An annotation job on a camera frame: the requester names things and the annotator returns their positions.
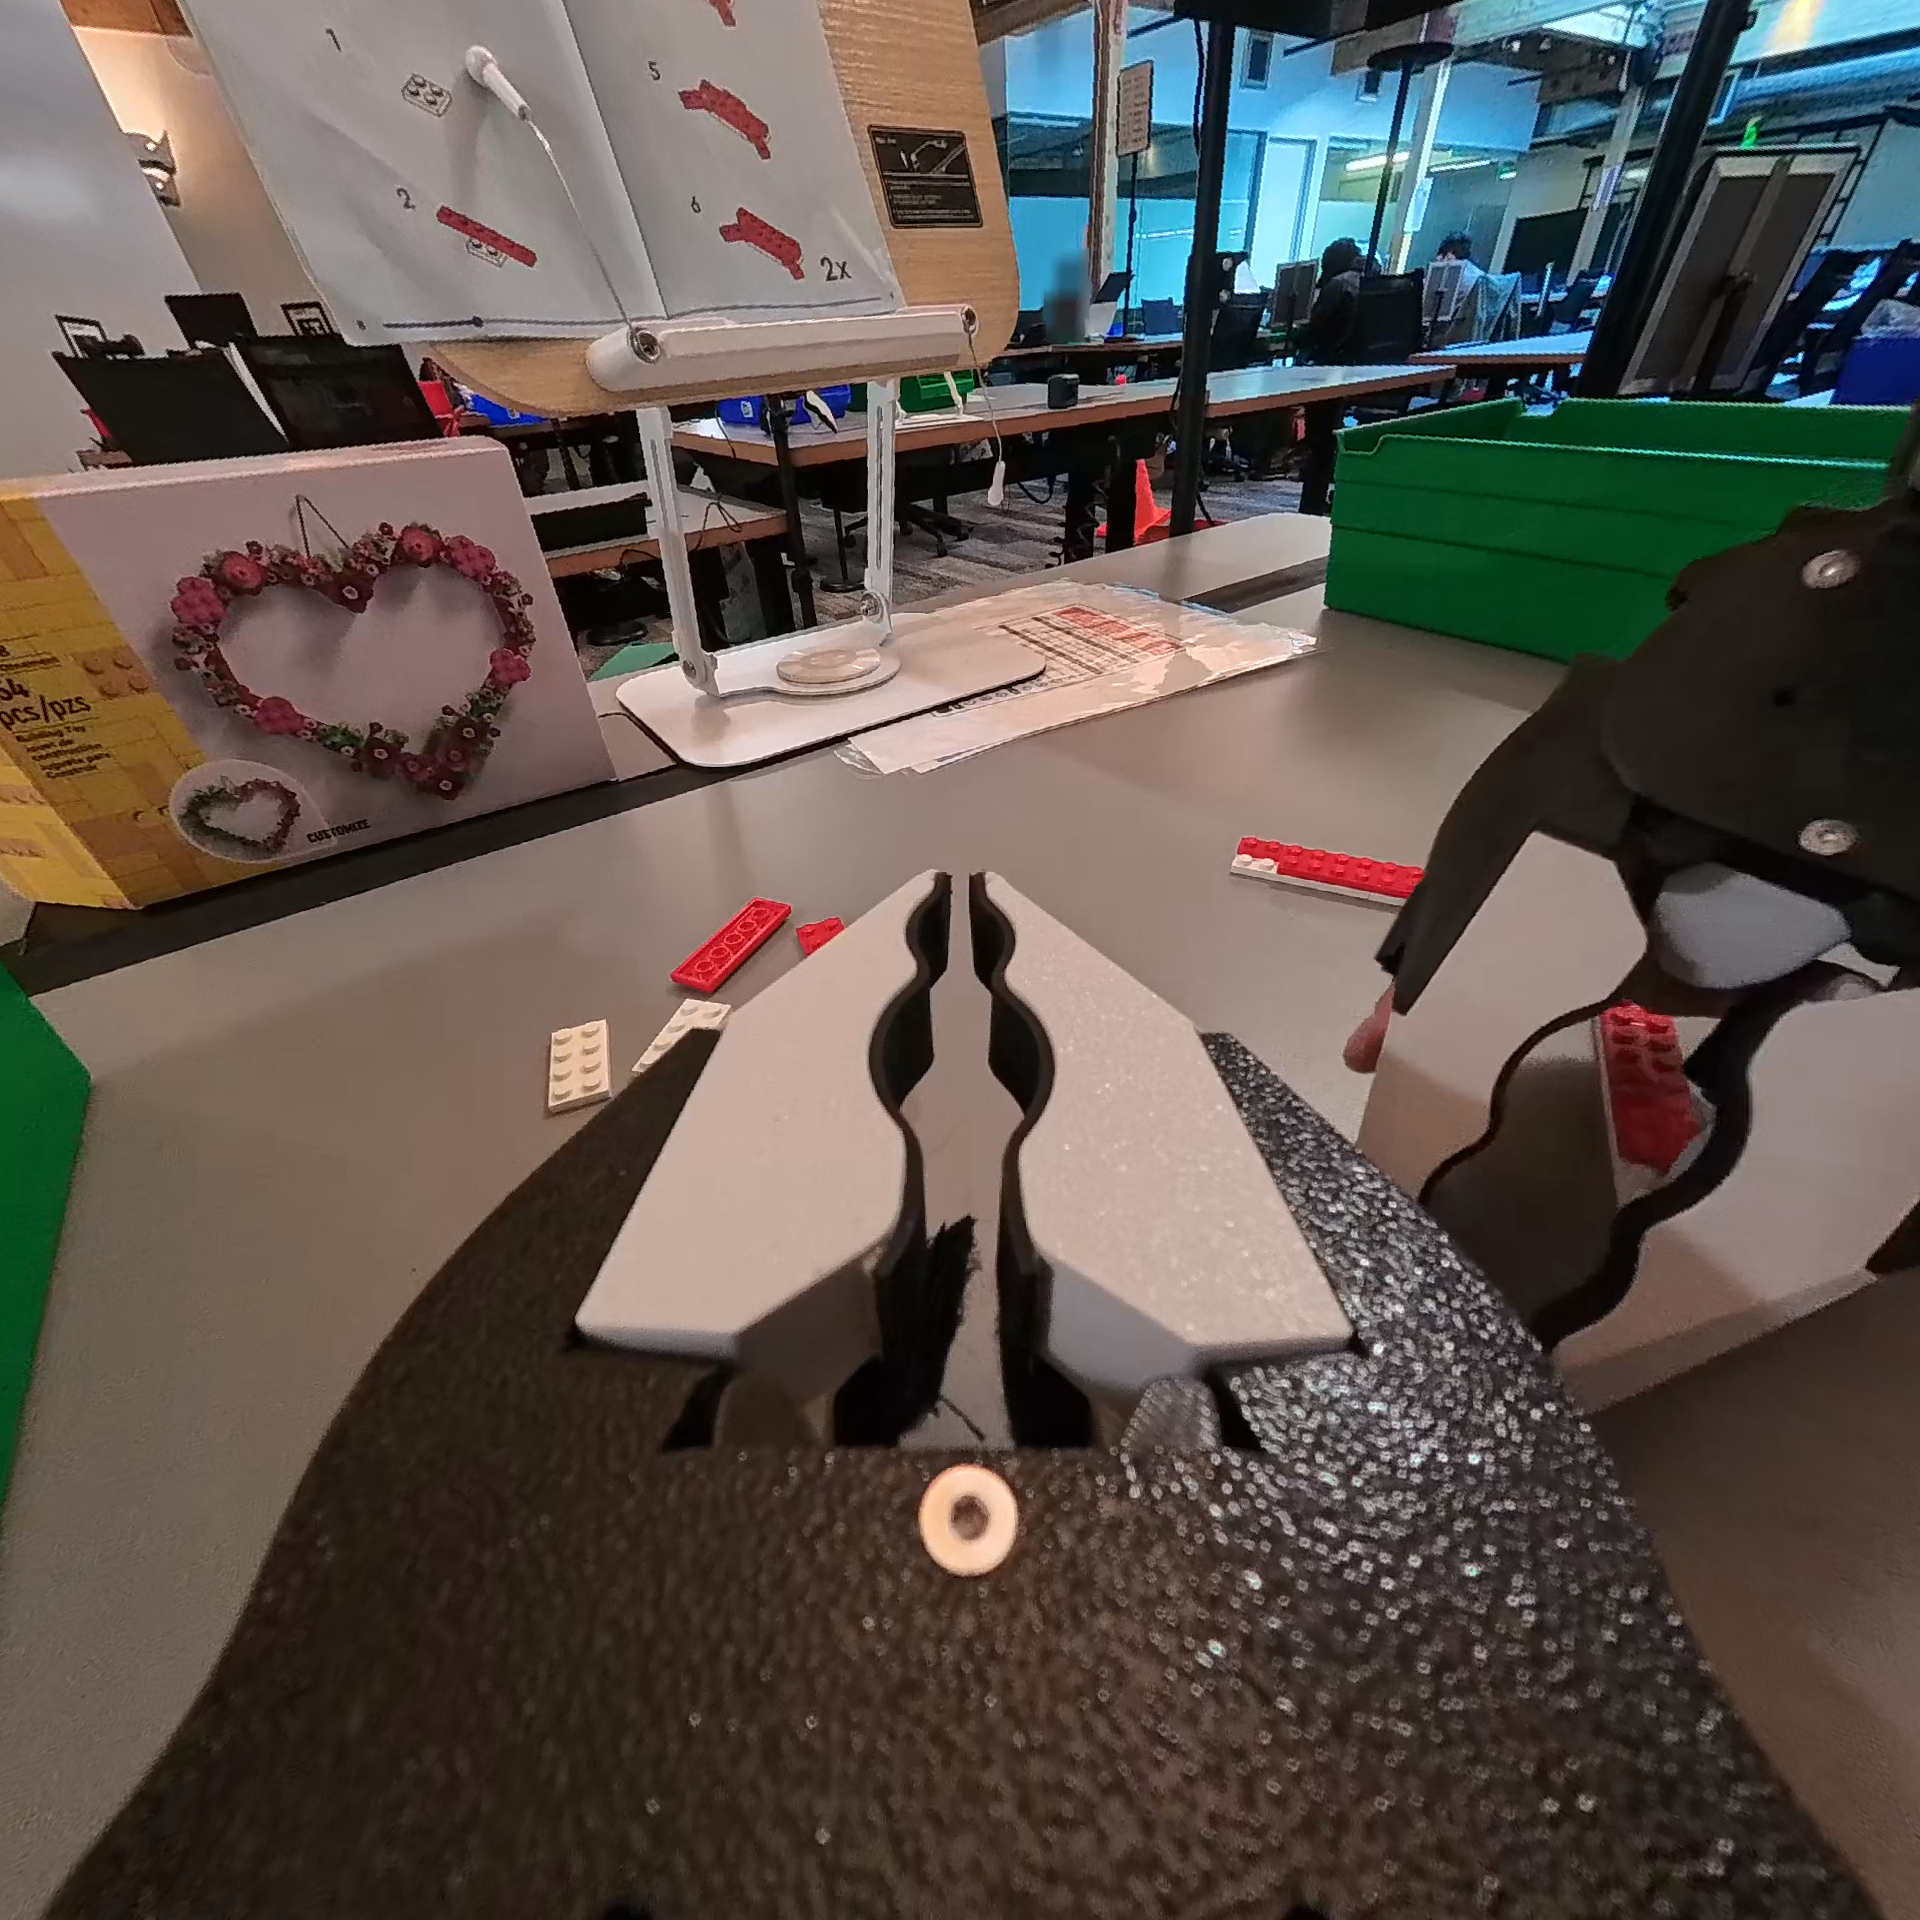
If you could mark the person's right hand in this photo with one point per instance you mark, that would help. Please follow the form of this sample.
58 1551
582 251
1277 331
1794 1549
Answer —
1369 1037

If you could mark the green plastic bin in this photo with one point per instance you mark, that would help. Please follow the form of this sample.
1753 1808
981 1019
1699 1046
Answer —
1577 451
1471 599
38 1200

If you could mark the black computer monitor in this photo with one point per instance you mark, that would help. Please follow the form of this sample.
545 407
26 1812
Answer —
211 320

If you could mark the black metal frame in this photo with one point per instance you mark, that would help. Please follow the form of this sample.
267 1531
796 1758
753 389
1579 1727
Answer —
1202 224

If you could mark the red white toy brick frame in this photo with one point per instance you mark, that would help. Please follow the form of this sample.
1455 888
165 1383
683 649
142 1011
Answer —
1321 868

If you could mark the grey panel on stand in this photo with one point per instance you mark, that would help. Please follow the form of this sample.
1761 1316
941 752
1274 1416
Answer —
1741 271

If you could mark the black screen panel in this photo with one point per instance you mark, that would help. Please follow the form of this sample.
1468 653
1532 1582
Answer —
165 405
339 389

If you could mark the orange traffic cone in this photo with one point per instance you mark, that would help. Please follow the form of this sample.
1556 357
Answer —
1149 510

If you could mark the black floor lamp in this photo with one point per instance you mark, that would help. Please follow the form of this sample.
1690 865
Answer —
1402 60

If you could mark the red wide toy brick plate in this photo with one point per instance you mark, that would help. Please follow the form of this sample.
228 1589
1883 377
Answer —
730 945

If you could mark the wooden book stand white base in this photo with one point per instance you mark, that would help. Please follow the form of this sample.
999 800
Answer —
932 44

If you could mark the open instruction booklet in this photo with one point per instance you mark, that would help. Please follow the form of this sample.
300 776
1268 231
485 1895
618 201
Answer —
271 224

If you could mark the red toy brick wedge plate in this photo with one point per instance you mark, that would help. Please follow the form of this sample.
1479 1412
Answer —
819 936

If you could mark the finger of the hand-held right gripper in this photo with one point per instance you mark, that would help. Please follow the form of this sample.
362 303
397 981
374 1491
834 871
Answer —
1501 975
1801 1171

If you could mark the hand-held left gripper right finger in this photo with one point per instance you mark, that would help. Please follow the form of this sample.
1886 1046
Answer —
1171 1200

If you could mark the clear sleeve with papers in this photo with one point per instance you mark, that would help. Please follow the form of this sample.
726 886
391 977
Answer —
1171 662

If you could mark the white rectangular toy brick plate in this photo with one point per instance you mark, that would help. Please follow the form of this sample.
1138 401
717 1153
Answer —
683 1037
580 1065

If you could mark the yellow white toy set box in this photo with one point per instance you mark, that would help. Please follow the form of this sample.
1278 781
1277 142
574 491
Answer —
135 540

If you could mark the wooden post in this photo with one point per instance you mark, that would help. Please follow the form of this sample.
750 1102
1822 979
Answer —
1118 149

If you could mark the long office desk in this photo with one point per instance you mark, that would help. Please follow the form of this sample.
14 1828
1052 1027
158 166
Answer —
1202 393

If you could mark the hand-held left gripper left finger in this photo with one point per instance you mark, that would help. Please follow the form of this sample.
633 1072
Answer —
750 1200

